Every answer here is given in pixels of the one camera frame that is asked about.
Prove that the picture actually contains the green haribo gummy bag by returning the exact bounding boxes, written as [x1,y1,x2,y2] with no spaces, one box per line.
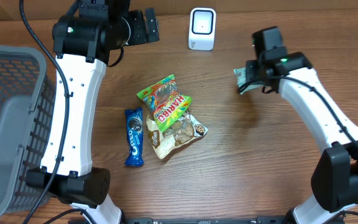
[137,74,192,132]

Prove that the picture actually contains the blue oreo cookie pack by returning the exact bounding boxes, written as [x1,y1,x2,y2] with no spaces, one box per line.
[125,108,144,167]

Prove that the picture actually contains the brown cookie snack bag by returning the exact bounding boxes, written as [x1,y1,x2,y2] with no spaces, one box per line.
[147,111,208,159]

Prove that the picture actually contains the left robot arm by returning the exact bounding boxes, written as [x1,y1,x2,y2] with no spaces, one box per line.
[25,0,159,223]

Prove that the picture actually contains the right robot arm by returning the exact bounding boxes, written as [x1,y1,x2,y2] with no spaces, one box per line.
[238,26,358,223]

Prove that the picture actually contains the white barcode scanner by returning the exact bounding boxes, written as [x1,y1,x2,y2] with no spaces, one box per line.
[188,7,216,51]

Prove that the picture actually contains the grey plastic mesh basket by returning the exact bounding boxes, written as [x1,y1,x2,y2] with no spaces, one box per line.
[0,45,55,216]

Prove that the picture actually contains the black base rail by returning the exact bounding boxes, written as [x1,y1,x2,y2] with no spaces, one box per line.
[68,215,345,224]

